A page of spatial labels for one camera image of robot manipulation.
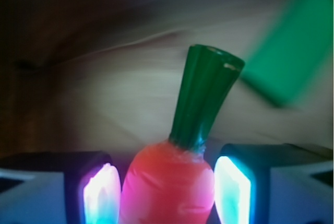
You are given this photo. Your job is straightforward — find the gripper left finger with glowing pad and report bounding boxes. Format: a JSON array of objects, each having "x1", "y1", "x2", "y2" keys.
[{"x1": 1, "y1": 151, "x2": 121, "y2": 223}]

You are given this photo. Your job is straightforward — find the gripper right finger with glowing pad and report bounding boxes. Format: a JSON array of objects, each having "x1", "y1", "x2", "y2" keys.
[{"x1": 214, "y1": 144, "x2": 333, "y2": 223}]

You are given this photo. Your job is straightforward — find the orange toy carrot green top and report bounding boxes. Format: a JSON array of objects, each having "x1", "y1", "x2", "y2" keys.
[{"x1": 120, "y1": 44, "x2": 245, "y2": 223}]

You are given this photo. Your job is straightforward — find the brown paper bag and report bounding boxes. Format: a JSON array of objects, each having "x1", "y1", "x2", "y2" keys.
[{"x1": 0, "y1": 0, "x2": 334, "y2": 162}]

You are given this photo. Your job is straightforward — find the green rectangular block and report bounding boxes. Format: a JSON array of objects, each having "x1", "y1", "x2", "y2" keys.
[{"x1": 242, "y1": 0, "x2": 333, "y2": 107}]

